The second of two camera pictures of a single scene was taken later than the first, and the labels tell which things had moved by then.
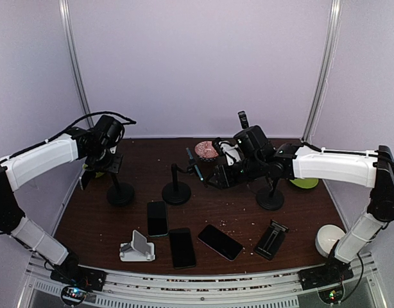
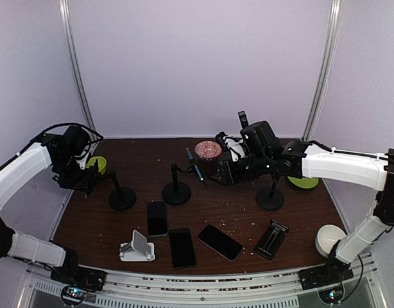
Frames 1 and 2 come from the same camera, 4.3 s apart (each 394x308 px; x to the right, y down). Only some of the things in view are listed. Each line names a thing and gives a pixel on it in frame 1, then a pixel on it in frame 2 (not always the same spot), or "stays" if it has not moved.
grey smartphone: (157, 219) stays
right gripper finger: (211, 181) -> (219, 176)
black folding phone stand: (271, 241) stays
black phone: (220, 242) stays
